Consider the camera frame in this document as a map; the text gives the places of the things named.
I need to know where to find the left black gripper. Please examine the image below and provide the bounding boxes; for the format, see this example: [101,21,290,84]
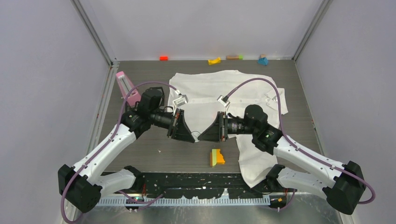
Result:
[150,108,195,143]

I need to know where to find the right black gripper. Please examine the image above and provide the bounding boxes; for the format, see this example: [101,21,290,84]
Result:
[198,112,257,143]

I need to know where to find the white shirt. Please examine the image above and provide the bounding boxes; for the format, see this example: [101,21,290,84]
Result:
[169,70,280,188]

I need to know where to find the black frame display box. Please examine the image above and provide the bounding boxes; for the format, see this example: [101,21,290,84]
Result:
[149,86,165,96]

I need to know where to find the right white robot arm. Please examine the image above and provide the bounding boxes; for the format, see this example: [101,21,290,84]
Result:
[198,105,366,215]

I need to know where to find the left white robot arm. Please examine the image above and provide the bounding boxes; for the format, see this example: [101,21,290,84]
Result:
[58,88,196,213]

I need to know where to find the orange yellow block pile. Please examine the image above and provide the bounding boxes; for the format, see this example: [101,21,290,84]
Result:
[210,149,226,167]

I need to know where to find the pink metronome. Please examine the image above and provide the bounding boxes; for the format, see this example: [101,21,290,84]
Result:
[116,71,141,107]

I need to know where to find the yellow arch block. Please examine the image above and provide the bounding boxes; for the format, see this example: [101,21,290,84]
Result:
[208,57,221,65]

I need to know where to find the tan and green block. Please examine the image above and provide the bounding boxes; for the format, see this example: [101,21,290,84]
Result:
[226,55,243,60]

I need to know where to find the blue triangle block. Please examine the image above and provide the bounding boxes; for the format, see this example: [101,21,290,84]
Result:
[257,54,269,66]

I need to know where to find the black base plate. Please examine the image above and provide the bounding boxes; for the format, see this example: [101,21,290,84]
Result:
[106,167,297,200]

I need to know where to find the red block at wall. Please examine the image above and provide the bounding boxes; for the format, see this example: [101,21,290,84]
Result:
[159,56,169,61]

